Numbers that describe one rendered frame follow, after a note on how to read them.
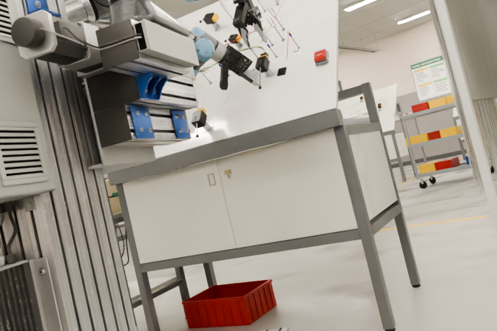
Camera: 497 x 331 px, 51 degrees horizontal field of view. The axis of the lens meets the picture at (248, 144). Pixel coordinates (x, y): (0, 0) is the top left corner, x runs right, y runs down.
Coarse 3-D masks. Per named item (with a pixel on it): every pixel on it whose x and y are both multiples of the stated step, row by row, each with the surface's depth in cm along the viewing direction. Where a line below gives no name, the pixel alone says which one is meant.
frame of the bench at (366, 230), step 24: (384, 144) 248; (120, 192) 253; (360, 192) 198; (360, 216) 198; (384, 216) 219; (288, 240) 212; (312, 240) 207; (336, 240) 203; (408, 240) 246; (144, 264) 248; (168, 264) 242; (192, 264) 235; (408, 264) 246; (144, 288) 249; (384, 288) 196; (144, 312) 250; (384, 312) 196
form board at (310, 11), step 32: (224, 0) 286; (256, 0) 269; (288, 0) 253; (320, 0) 240; (224, 32) 268; (256, 32) 253; (320, 32) 227; (288, 64) 226; (224, 96) 237; (256, 96) 225; (288, 96) 214; (320, 96) 204; (224, 128) 224; (256, 128) 213
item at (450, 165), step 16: (448, 96) 649; (400, 112) 711; (416, 112) 664; (432, 112) 670; (416, 128) 713; (448, 128) 647; (416, 144) 668; (448, 160) 651; (416, 176) 672; (432, 176) 704
